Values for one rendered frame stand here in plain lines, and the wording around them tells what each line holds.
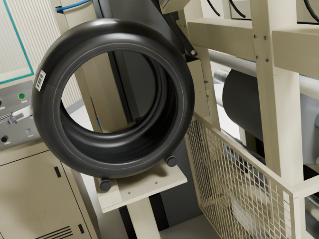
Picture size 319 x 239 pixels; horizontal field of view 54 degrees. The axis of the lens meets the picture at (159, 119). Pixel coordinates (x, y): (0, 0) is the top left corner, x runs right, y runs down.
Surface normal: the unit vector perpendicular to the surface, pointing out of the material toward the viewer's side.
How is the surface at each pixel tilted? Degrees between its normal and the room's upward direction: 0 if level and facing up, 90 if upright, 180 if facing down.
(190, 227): 0
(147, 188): 0
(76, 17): 90
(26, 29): 90
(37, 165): 90
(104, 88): 90
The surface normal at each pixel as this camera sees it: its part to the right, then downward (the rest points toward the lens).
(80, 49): 0.19, 0.18
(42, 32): 0.88, -0.01
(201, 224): -0.22, -0.90
